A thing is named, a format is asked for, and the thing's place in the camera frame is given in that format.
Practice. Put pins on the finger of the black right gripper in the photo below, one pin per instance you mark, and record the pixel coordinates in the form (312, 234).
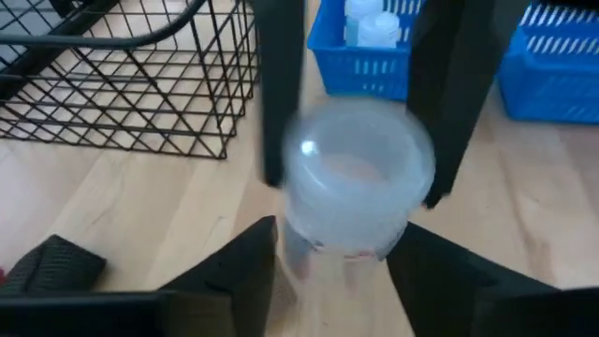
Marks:
(280, 70)
(458, 70)

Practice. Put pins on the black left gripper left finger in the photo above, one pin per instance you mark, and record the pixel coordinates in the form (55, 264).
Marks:
(234, 290)

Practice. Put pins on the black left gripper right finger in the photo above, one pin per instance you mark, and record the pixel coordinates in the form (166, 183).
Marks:
(458, 299)

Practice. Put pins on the translucent white plastic bottle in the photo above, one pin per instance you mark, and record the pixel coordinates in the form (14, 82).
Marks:
(360, 5)
(379, 30)
(355, 196)

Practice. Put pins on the black bandage roll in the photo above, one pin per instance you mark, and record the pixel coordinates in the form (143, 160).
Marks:
(56, 264)

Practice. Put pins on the blue plastic slotted basket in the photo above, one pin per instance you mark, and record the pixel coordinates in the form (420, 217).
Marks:
(365, 79)
(547, 93)

